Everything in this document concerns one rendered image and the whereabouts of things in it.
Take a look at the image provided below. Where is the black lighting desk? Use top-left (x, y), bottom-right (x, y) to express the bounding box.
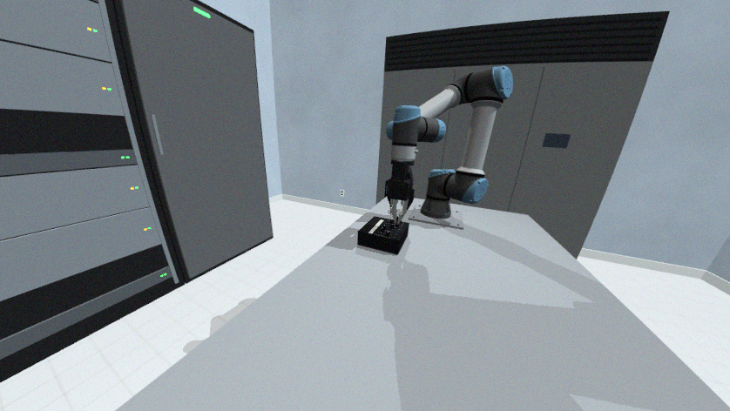
top-left (357, 216), bottom-right (409, 255)

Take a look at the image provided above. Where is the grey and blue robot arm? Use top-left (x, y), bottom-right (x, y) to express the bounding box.
top-left (386, 66), bottom-right (513, 219)

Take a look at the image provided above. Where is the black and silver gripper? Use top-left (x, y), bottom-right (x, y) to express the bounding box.
top-left (384, 159), bottom-right (415, 225)

